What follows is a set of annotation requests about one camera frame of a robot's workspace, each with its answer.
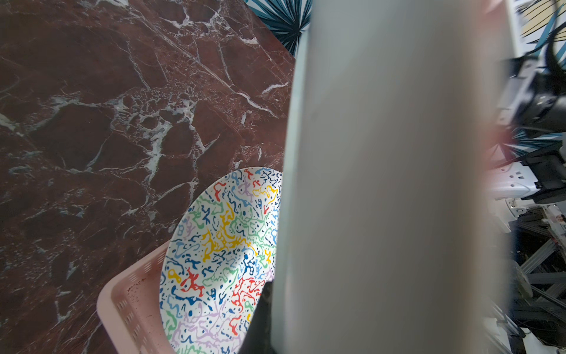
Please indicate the colourful squiggle pattern plate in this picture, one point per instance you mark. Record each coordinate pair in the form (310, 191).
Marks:
(219, 259)

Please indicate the pink perforated plastic basket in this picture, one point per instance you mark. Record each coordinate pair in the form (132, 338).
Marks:
(128, 307)

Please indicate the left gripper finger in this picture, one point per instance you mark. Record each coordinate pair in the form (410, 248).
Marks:
(258, 337)

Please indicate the plaid striped white plate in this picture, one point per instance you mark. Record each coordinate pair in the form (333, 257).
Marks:
(385, 240)

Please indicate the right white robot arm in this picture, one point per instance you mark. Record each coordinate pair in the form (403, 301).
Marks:
(528, 163)

